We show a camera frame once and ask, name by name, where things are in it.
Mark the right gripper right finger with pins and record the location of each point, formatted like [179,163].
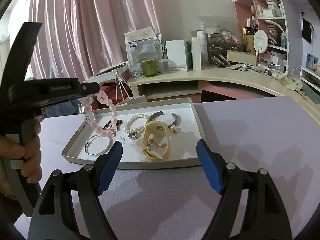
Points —
[265,214]

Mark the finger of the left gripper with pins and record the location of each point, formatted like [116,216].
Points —
[50,91]
[20,55]

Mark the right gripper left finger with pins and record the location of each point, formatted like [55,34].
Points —
[54,216]

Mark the thin silver bangle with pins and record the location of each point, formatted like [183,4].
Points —
[97,145]

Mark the beige strap watch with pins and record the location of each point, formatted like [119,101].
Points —
[159,131]

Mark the pearl drop earrings cluster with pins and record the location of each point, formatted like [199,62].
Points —
[152,144]

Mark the grey shallow jewelry tray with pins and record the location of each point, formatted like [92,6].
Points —
[179,112]

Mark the person's left hand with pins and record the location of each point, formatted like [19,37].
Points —
[31,169]

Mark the pink curtain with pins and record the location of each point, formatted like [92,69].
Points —
[78,38]

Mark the purple table mat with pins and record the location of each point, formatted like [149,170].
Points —
[273,133]

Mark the green glass jar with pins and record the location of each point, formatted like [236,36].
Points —
[149,67]

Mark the clear bag of medicine boxes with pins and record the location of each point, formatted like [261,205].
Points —
[143,45]

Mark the white cardboard box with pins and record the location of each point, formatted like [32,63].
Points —
[177,55]

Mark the beige curved desk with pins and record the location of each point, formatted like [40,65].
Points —
[225,75]

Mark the white lotion bottle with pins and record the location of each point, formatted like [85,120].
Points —
[199,48]

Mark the white round mirror lamp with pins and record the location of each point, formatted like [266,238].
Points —
[260,42]

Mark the pink white bookshelf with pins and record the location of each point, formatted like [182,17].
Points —
[287,25]

